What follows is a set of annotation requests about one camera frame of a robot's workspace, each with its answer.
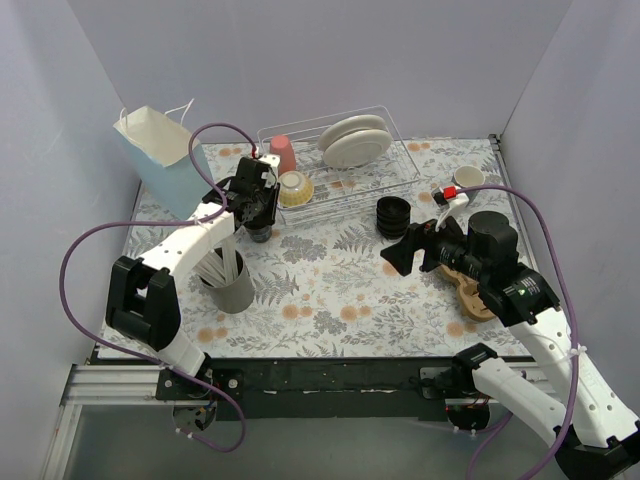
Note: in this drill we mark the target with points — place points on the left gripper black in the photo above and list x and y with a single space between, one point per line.
258 216

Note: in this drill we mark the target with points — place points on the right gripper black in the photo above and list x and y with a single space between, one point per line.
427 246

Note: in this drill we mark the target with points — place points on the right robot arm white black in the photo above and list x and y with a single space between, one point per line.
597 434

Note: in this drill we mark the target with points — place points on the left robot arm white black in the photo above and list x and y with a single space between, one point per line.
143 304

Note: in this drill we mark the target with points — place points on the stack of black cups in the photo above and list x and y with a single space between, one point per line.
259 234

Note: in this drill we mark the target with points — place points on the yellow dotted bowl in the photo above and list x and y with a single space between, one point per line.
296 189

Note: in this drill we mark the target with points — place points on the pink plastic cup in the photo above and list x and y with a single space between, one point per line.
281 145

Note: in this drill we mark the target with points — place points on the floral table mat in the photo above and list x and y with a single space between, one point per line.
323 290

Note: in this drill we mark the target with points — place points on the grey straw holder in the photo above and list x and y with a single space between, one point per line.
235 297

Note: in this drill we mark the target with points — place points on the grey blue mug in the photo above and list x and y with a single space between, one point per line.
467 176

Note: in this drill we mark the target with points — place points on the light blue paper bag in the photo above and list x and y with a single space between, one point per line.
170 164

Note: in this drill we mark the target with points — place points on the front white plate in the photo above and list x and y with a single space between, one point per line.
357 149

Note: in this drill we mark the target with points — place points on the white plate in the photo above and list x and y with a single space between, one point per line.
357 149
347 126

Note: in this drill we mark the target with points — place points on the rear white plate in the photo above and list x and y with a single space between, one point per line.
347 126

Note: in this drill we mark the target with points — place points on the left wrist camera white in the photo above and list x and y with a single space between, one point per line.
267 170

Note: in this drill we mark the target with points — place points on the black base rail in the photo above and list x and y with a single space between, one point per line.
421 388

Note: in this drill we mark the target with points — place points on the aluminium frame rail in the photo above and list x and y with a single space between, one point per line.
95 385

